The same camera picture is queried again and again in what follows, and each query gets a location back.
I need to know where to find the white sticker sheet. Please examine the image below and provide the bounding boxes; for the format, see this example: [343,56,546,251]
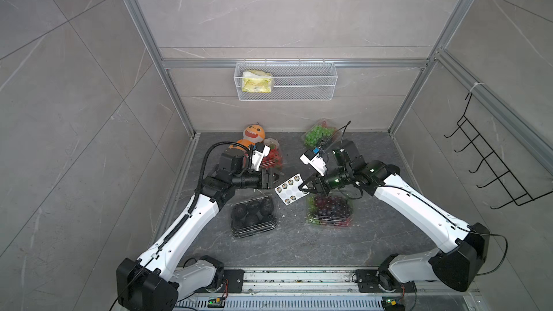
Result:
[274,174,308,205]

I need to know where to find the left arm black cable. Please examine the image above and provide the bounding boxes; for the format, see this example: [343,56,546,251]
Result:
[107,140,252,311]

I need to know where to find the green grape box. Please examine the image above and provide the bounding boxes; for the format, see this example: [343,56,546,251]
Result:
[302,118,343,148]

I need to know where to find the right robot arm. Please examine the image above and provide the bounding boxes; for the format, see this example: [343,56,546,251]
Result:
[300,140,491,292]

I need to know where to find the orange shark plush toy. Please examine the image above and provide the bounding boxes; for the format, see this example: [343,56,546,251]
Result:
[229,124,266,151]

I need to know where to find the strawberry box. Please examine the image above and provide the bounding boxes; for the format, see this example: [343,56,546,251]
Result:
[261,138,283,170]

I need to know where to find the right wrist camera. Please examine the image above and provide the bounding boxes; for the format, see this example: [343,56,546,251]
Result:
[300,147,328,177]

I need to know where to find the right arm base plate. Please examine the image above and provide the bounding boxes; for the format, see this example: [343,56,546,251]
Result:
[351,269,417,293]

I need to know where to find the black fruit box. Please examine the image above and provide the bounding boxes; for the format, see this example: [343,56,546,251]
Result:
[230,196,278,238]

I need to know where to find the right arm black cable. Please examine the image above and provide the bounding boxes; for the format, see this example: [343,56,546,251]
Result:
[327,120,509,277]

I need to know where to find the black hook rack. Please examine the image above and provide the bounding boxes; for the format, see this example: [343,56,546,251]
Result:
[444,92,552,210]

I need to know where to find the white wire basket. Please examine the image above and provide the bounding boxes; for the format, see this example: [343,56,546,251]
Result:
[233,61,338,102]

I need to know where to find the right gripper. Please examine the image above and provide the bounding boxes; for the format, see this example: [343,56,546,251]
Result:
[297,168,351,198]

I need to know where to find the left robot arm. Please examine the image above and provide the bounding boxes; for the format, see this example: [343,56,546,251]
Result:
[114,141,277,310]

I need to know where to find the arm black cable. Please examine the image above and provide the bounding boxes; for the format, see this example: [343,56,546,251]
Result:
[107,140,252,311]
[327,120,509,277]

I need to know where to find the yellow packet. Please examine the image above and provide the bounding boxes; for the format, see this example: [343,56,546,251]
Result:
[240,70,274,94]

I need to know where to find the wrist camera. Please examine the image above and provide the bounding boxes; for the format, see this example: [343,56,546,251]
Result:
[251,143,271,171]
[300,147,328,177]

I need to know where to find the purple grape box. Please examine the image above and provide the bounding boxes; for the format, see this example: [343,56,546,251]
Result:
[307,194,354,227]

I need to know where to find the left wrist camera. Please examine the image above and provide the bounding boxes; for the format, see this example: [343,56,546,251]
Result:
[251,143,271,171]

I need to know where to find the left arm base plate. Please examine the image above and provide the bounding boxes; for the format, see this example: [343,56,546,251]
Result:
[215,269,245,293]

